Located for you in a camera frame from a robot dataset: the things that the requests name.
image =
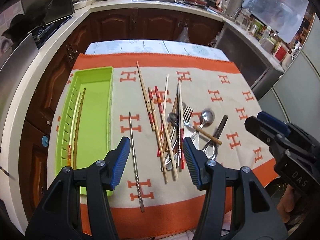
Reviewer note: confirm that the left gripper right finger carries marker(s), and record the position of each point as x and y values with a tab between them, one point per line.
254	215

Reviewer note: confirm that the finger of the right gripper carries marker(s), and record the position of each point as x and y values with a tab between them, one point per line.
279	126
262	130

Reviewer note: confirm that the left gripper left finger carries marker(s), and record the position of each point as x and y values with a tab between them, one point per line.
58	215

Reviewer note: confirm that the large steel spoon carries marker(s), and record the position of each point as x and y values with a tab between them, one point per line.
206	118

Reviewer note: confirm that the steel fork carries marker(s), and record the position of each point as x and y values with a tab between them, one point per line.
180	154

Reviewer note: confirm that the steel metal chopstick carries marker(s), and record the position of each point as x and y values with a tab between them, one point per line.
135	166

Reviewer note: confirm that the small steel spoon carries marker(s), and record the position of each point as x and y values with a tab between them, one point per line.
174	116

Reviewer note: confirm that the wooden handled steel spoon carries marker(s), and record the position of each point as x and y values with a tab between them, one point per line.
211	137

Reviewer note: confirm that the long bamboo chopstick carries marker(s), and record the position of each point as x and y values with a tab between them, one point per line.
146	99

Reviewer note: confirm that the brown wooden chopstick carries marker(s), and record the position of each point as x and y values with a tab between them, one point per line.
76	135

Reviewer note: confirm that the person right hand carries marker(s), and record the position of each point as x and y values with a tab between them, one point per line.
287	203

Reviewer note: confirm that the green plastic utensil tray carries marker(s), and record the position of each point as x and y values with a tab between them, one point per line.
94	139

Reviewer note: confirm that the orange beige H-pattern cloth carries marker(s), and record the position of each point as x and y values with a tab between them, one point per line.
171	206

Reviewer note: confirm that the black wok pan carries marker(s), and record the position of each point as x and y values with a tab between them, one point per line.
49	12

